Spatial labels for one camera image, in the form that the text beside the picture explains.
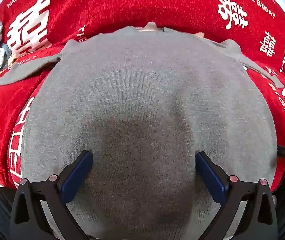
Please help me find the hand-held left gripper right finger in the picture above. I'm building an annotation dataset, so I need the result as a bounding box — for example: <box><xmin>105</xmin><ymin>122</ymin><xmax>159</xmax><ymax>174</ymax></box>
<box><xmin>195</xmin><ymin>151</ymin><xmax>278</xmax><ymax>240</ymax></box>

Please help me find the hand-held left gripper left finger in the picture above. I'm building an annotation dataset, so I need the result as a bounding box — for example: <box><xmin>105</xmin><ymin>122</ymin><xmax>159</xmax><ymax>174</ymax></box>
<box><xmin>9</xmin><ymin>150</ymin><xmax>93</xmax><ymax>240</ymax></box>

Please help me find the grey knit sweater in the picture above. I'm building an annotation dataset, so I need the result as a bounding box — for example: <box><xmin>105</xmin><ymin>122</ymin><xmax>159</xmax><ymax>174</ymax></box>
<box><xmin>0</xmin><ymin>26</ymin><xmax>285</xmax><ymax>240</ymax></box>

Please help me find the red printed sofa blanket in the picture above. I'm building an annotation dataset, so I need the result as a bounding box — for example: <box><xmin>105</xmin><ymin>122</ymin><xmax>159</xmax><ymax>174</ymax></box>
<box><xmin>0</xmin><ymin>0</ymin><xmax>285</xmax><ymax>195</ymax></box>

